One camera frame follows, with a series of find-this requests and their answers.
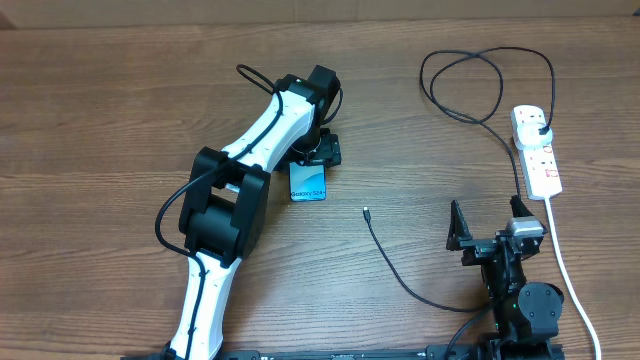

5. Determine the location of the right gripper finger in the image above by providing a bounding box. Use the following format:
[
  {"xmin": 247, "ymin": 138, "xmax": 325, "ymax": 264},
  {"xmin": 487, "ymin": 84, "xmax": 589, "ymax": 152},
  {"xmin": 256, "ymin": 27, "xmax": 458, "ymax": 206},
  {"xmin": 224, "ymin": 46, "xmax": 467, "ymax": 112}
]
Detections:
[
  {"xmin": 446, "ymin": 200, "xmax": 473, "ymax": 251},
  {"xmin": 509, "ymin": 195, "xmax": 533, "ymax": 218}
]

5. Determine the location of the Samsung Galaxy smartphone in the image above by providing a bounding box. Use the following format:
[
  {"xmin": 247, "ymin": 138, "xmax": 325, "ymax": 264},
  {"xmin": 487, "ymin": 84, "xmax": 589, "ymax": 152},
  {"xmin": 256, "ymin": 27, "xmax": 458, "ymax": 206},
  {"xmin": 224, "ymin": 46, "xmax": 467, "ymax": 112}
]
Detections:
[{"xmin": 289, "ymin": 163, "xmax": 326, "ymax": 202}]

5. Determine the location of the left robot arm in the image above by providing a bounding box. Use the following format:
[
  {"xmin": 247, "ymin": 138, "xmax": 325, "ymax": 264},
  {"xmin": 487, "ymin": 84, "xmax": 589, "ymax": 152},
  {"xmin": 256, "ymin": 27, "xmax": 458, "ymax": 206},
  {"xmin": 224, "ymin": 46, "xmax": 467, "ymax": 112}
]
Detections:
[{"xmin": 154, "ymin": 64, "xmax": 343, "ymax": 359}]

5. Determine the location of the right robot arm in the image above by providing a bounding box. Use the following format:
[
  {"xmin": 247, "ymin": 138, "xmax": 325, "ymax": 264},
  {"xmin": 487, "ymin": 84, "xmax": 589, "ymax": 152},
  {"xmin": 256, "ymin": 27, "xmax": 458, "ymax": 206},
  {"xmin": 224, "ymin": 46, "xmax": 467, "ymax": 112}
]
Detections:
[{"xmin": 443, "ymin": 195, "xmax": 564, "ymax": 359}]

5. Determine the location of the white charger plug adapter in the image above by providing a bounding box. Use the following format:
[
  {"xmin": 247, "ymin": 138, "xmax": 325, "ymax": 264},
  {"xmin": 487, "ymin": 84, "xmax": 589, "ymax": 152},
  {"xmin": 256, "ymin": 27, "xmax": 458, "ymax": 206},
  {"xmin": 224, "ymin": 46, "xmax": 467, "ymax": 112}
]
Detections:
[{"xmin": 514, "ymin": 123, "xmax": 553, "ymax": 150}]

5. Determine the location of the white power strip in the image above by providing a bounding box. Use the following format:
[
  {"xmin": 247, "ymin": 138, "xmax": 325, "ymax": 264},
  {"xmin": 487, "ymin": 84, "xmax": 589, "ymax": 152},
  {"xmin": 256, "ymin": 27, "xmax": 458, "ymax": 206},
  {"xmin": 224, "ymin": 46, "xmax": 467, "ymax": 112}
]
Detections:
[{"xmin": 510, "ymin": 105, "xmax": 562, "ymax": 200}]

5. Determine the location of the white power strip cord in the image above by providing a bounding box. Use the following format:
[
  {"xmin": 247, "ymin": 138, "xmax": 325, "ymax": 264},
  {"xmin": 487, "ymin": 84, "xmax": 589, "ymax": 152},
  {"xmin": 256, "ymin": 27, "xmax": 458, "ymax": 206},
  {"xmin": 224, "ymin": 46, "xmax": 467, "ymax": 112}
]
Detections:
[{"xmin": 543, "ymin": 197, "xmax": 603, "ymax": 360}]

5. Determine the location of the black USB charging cable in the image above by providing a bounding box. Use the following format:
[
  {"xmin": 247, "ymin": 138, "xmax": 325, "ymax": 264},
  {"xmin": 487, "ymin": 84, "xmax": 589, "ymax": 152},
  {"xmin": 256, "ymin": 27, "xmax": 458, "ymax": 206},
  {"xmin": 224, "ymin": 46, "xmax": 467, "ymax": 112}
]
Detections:
[{"xmin": 362, "ymin": 46, "xmax": 557, "ymax": 314}]

